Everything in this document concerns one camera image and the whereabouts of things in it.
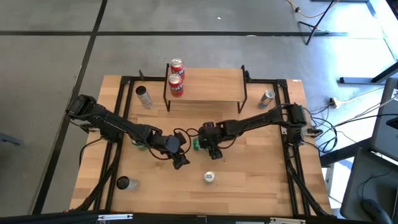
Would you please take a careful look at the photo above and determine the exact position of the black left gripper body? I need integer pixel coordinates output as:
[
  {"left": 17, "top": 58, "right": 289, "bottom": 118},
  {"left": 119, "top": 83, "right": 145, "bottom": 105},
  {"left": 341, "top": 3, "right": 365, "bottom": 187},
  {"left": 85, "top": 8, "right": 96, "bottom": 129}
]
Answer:
[{"left": 161, "top": 133, "right": 188, "bottom": 156}]

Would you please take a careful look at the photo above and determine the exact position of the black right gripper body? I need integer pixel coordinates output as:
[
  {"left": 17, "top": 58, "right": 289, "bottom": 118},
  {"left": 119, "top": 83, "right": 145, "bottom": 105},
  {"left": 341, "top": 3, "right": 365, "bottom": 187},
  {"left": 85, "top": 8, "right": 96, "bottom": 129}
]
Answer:
[{"left": 198, "top": 122, "right": 223, "bottom": 150}]

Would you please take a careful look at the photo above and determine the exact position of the silver slim can blue tab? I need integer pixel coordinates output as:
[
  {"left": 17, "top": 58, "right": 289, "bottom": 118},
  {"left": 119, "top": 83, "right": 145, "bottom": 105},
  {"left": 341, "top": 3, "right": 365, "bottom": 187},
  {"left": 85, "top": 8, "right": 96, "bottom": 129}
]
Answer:
[{"left": 203, "top": 170, "right": 216, "bottom": 184}]

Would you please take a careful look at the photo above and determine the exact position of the red Fanta soda can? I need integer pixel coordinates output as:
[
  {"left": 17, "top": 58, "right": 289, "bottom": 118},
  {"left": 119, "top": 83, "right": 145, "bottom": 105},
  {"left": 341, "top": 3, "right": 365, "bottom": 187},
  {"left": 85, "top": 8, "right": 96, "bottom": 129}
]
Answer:
[
  {"left": 170, "top": 58, "right": 185, "bottom": 78},
  {"left": 167, "top": 73, "right": 184, "bottom": 98}
]

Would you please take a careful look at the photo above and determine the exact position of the blue silver slim energy can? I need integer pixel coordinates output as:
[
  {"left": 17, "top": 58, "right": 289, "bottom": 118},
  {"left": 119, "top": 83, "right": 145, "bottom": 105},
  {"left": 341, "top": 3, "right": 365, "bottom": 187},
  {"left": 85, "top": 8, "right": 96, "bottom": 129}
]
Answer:
[{"left": 257, "top": 89, "right": 276, "bottom": 110}]

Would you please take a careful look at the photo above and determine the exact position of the black tripod stand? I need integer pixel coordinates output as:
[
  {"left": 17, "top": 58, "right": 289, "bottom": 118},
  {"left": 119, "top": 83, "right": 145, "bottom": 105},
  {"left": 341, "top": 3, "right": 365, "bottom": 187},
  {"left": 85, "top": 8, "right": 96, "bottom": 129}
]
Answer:
[{"left": 297, "top": 0, "right": 349, "bottom": 46}]

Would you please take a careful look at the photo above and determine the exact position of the grey desk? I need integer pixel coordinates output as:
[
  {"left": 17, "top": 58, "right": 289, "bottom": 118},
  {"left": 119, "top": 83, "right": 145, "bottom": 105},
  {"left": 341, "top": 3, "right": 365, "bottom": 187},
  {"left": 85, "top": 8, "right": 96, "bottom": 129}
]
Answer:
[{"left": 340, "top": 146, "right": 398, "bottom": 222}]

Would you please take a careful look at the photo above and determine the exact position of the black rig crossbar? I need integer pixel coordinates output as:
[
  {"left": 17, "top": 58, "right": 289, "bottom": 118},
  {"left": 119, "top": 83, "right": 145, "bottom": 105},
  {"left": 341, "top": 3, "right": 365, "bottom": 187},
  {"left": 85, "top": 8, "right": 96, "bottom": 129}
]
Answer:
[{"left": 0, "top": 210, "right": 377, "bottom": 224}]

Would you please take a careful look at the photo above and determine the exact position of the black desk leg base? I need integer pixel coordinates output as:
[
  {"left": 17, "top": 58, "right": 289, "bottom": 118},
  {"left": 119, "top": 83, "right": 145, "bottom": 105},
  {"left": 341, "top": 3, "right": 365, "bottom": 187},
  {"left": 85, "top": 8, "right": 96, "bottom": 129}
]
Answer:
[{"left": 338, "top": 62, "right": 398, "bottom": 85}]

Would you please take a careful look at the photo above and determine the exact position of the grey chair base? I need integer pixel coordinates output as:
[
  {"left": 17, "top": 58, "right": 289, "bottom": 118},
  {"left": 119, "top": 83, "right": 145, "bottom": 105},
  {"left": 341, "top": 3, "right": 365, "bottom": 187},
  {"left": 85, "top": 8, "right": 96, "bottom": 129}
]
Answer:
[{"left": 0, "top": 133, "right": 22, "bottom": 146}]

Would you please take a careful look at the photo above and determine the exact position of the black computer mouse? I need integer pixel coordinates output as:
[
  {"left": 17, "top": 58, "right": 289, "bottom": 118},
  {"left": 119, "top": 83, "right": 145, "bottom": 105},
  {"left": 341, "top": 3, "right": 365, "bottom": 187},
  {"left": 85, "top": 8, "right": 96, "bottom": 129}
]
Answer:
[{"left": 362, "top": 198, "right": 392, "bottom": 224}]

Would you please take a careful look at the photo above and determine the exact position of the dark grey panel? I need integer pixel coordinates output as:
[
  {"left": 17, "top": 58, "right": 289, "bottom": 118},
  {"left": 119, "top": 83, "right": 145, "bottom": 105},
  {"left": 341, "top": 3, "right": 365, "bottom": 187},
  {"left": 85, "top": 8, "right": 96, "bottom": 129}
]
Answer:
[{"left": 369, "top": 77, "right": 398, "bottom": 162}]

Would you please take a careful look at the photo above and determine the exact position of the wooden shelf black metal frame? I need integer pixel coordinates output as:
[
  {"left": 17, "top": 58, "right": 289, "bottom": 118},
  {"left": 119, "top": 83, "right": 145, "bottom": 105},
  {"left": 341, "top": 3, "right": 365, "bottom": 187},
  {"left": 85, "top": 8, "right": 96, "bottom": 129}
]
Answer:
[{"left": 163, "top": 63, "right": 249, "bottom": 115}]

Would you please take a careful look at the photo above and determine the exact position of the black aluminium table frame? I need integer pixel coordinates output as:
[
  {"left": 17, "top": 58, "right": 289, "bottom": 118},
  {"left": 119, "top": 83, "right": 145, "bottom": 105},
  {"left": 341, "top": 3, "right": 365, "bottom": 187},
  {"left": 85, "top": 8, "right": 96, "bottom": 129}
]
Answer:
[{"left": 74, "top": 73, "right": 336, "bottom": 218}]

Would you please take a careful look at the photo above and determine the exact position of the black cable bundle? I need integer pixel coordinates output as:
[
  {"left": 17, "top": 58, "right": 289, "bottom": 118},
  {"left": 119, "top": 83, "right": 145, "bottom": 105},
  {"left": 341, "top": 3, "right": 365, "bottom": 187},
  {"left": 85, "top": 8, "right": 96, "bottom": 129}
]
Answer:
[
  {"left": 284, "top": 149, "right": 335, "bottom": 218},
  {"left": 74, "top": 146, "right": 124, "bottom": 212}
]

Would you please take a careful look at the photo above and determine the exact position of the silver metal bracket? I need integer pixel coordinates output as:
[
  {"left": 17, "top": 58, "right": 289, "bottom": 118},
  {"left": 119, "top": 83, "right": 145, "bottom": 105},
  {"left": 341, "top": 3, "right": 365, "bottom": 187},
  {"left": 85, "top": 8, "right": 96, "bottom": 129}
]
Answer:
[
  {"left": 97, "top": 213, "right": 134, "bottom": 222},
  {"left": 269, "top": 217, "right": 307, "bottom": 224}
]

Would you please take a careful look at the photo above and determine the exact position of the yellow cable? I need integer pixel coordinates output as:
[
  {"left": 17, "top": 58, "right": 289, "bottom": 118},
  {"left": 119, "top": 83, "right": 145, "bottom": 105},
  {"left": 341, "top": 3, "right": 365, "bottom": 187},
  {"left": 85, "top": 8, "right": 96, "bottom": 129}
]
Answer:
[{"left": 285, "top": 0, "right": 340, "bottom": 19}]

